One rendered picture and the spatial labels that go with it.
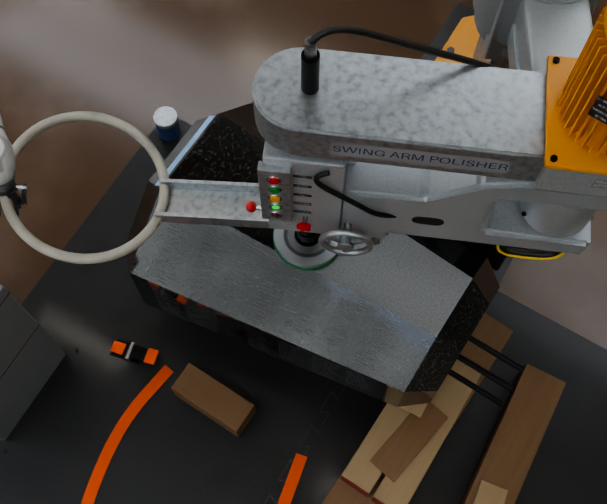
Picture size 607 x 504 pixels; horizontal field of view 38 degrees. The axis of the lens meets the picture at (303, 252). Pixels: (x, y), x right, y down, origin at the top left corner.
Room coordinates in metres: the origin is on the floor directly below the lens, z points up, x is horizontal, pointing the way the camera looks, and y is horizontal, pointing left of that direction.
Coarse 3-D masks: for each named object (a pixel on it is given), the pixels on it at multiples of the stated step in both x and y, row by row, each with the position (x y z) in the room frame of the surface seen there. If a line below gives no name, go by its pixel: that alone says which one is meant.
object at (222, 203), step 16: (176, 192) 1.16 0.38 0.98; (192, 192) 1.15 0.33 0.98; (208, 192) 1.15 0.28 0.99; (224, 192) 1.15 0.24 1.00; (240, 192) 1.14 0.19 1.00; (256, 192) 1.14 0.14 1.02; (176, 208) 1.10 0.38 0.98; (192, 208) 1.10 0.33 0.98; (208, 208) 1.10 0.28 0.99; (224, 208) 1.09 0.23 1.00; (240, 208) 1.09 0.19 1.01; (208, 224) 1.04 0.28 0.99; (224, 224) 1.04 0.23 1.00; (240, 224) 1.03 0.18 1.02; (256, 224) 1.03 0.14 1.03
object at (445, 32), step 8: (456, 8) 2.01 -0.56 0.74; (464, 8) 2.01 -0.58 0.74; (472, 8) 2.01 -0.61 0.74; (456, 16) 1.98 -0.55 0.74; (464, 16) 1.98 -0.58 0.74; (448, 24) 1.94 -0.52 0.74; (456, 24) 1.94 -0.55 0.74; (440, 32) 1.91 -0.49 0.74; (448, 32) 1.91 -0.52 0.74; (440, 40) 1.87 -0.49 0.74; (440, 48) 1.84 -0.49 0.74; (424, 56) 1.81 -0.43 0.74; (432, 56) 1.80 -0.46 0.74; (480, 248) 1.28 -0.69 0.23; (488, 248) 1.27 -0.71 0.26; (488, 256) 1.26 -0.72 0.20; (496, 256) 1.24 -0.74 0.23; (504, 256) 1.23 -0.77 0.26; (496, 264) 1.24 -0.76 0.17; (504, 264) 1.29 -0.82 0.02; (496, 272) 1.26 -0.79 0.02; (504, 272) 1.26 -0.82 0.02
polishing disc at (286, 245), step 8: (280, 232) 1.08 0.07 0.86; (288, 232) 1.08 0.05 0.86; (280, 240) 1.05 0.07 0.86; (288, 240) 1.05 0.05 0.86; (328, 240) 1.05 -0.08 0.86; (280, 248) 1.02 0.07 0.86; (288, 248) 1.02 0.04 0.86; (296, 248) 1.02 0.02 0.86; (304, 248) 1.02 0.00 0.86; (312, 248) 1.02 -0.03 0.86; (320, 248) 1.02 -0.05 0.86; (288, 256) 1.00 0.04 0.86; (296, 256) 1.00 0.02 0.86; (304, 256) 1.00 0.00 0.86; (312, 256) 1.00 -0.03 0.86; (320, 256) 1.00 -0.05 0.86; (328, 256) 1.00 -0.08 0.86; (296, 264) 0.97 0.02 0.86; (304, 264) 0.97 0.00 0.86; (312, 264) 0.97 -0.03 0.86; (320, 264) 0.97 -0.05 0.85
